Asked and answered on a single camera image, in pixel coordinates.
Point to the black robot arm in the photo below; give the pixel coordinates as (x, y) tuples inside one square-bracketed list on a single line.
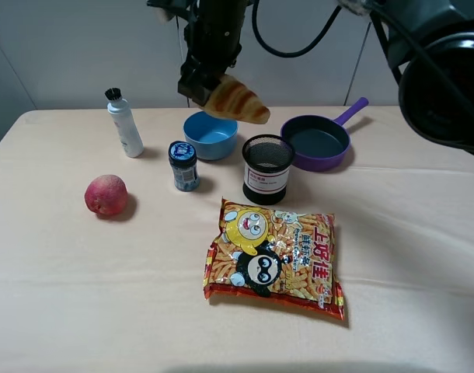
[(428, 46)]

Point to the blue plastic bowl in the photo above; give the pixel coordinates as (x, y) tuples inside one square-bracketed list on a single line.
[(212, 138)]

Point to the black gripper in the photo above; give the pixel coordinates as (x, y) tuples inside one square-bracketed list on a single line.
[(212, 37)]

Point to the purple frying pan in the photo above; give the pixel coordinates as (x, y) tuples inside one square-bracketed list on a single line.
[(320, 143)]

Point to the prawn cracker snack bag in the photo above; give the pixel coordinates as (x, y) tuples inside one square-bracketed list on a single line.
[(282, 256)]

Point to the black mesh pen holder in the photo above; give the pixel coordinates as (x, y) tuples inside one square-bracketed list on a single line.
[(268, 159)]

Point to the red peach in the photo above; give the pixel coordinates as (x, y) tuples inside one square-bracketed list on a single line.
[(106, 195)]

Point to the striped croissant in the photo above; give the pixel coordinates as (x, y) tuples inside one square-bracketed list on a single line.
[(233, 100)]

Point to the white bottle with black brush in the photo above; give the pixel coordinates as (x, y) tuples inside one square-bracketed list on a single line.
[(120, 111)]

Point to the small blue-capped jar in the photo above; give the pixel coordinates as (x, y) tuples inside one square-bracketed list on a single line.
[(183, 161)]

